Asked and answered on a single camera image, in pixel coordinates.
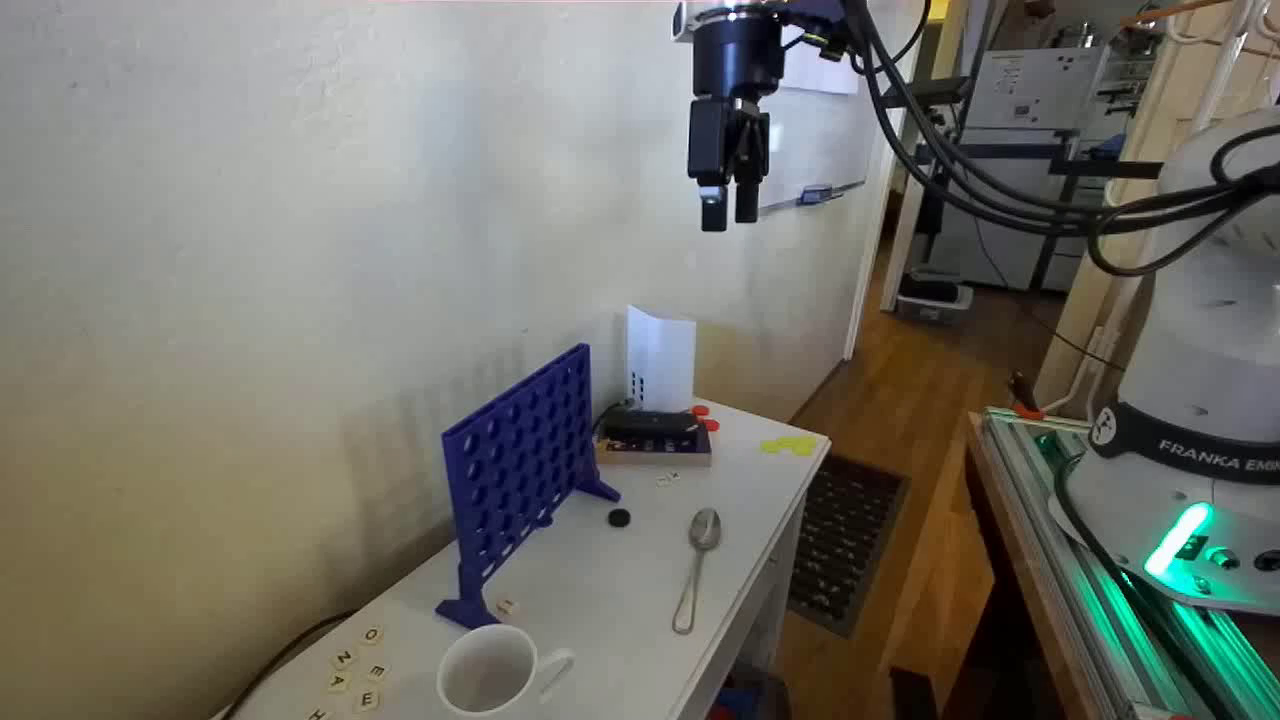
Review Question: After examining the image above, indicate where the blue connect four grid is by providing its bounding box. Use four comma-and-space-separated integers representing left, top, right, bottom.
431, 338, 626, 632

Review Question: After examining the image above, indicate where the white mug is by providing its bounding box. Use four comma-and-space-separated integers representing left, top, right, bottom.
431, 621, 582, 720

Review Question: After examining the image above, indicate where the white rectangular container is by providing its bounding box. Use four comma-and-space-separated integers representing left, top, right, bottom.
620, 304, 706, 416

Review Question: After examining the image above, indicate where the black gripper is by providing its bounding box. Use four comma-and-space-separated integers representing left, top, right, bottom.
683, 0, 793, 236

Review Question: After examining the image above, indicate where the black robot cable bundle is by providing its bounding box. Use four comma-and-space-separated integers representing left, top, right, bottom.
837, 0, 1280, 279

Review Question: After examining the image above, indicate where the white background cabinet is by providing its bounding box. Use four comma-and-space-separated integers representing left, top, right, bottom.
923, 45, 1170, 298

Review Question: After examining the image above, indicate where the metal spoon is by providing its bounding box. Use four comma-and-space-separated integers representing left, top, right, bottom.
669, 502, 730, 640

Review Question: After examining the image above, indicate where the dark game piece tray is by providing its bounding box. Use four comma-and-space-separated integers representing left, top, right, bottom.
599, 404, 709, 453

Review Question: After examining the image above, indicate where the white side table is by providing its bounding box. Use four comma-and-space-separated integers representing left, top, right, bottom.
214, 394, 837, 720

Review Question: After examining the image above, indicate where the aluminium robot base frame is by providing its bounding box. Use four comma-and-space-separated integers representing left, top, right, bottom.
969, 404, 1280, 720

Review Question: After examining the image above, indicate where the metal floor vent grate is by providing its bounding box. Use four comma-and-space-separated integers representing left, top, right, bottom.
785, 448, 911, 640

